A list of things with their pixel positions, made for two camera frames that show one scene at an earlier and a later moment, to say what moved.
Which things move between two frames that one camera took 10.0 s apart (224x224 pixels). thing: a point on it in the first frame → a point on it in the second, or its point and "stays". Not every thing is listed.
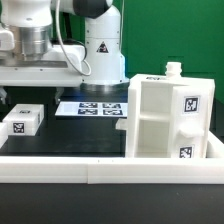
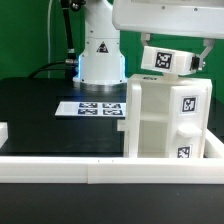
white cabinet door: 190,120 stays
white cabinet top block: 24,119 → 167,61
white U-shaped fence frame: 208,170 stays
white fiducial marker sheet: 93,109 stays
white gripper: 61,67 → 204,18
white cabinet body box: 168,115 stays
